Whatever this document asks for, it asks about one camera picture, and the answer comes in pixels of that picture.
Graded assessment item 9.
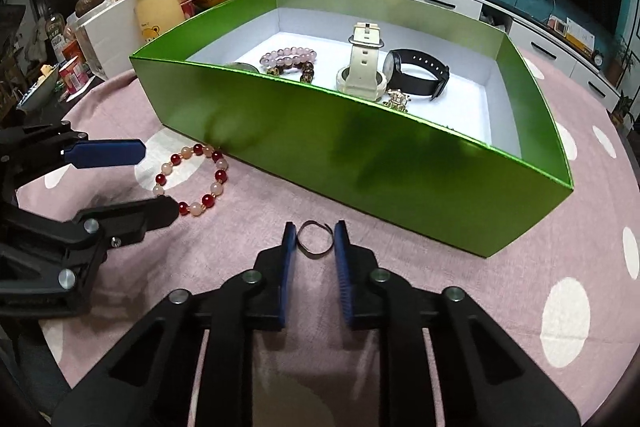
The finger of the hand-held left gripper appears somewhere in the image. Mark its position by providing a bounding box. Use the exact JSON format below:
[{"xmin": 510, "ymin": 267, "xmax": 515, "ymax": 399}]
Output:
[
  {"xmin": 0, "ymin": 121, "xmax": 147, "ymax": 190},
  {"xmin": 10, "ymin": 195, "xmax": 180, "ymax": 305}
]

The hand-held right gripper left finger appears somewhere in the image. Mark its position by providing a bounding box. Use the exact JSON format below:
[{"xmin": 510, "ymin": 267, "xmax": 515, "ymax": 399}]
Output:
[{"xmin": 52, "ymin": 221, "xmax": 297, "ymax": 427}]

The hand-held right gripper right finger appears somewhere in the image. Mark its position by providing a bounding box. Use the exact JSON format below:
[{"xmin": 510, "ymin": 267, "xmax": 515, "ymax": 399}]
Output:
[{"xmin": 333, "ymin": 220, "xmax": 583, "ymax": 427}]

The dark metal ring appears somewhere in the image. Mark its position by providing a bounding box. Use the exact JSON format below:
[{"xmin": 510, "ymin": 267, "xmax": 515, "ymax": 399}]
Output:
[{"xmin": 296, "ymin": 220, "xmax": 335, "ymax": 258}]

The red and pink bead bracelet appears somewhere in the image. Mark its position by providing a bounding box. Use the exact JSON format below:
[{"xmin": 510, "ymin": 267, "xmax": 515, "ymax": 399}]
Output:
[{"xmin": 151, "ymin": 145, "xmax": 230, "ymax": 217}]

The green cardboard box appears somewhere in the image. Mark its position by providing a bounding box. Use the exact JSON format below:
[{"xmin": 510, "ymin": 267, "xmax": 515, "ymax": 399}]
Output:
[{"xmin": 129, "ymin": 0, "xmax": 573, "ymax": 260}]

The gold flower charm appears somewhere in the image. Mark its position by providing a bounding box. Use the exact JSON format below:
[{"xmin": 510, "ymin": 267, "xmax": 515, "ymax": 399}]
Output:
[{"xmin": 382, "ymin": 89, "xmax": 413, "ymax": 112}]

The brown bead bracelet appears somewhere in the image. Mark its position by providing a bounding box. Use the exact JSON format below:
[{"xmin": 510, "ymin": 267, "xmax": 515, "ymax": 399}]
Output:
[{"xmin": 265, "ymin": 61, "xmax": 316, "ymax": 84}]

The black wristwatch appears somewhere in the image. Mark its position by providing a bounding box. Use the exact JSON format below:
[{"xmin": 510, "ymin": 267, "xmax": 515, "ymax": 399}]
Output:
[{"xmin": 384, "ymin": 49, "xmax": 451, "ymax": 102}]

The pale pink bead bracelet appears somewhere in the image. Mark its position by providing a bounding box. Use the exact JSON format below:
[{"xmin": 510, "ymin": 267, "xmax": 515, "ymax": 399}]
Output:
[{"xmin": 259, "ymin": 48, "xmax": 318, "ymax": 68}]

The white wristwatch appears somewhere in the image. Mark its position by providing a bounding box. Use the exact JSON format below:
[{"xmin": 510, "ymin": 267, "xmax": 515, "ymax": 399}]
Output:
[{"xmin": 336, "ymin": 22, "xmax": 390, "ymax": 102}]

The red and white cup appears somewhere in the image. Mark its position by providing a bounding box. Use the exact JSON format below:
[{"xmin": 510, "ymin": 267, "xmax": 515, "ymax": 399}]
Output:
[{"xmin": 59, "ymin": 57, "xmax": 91, "ymax": 95}]

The ceramic bowl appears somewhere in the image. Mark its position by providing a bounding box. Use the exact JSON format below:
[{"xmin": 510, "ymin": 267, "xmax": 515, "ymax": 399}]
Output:
[{"xmin": 17, "ymin": 67, "xmax": 61, "ymax": 110}]

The white storage box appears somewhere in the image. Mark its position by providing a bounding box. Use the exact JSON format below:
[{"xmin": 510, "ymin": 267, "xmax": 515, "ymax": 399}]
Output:
[{"xmin": 75, "ymin": 0, "xmax": 146, "ymax": 78}]

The yellow bear bottle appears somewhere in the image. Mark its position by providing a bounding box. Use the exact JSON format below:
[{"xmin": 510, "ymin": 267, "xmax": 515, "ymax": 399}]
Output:
[{"xmin": 131, "ymin": 0, "xmax": 186, "ymax": 45}]

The white television cabinet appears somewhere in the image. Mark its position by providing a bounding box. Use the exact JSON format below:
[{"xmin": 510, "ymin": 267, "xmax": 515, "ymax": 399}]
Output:
[{"xmin": 395, "ymin": 0, "xmax": 623, "ymax": 112}]

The low potted plant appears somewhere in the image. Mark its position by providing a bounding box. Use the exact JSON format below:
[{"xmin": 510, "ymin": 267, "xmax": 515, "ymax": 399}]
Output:
[{"xmin": 612, "ymin": 92, "xmax": 636, "ymax": 128}]

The yellow desk calendar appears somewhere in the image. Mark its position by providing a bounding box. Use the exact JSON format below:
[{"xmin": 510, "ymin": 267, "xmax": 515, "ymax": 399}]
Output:
[{"xmin": 565, "ymin": 19, "xmax": 596, "ymax": 52}]

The tall potted plant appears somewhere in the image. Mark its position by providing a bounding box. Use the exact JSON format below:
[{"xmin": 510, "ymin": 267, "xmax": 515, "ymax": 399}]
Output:
[{"xmin": 605, "ymin": 37, "xmax": 636, "ymax": 82}]

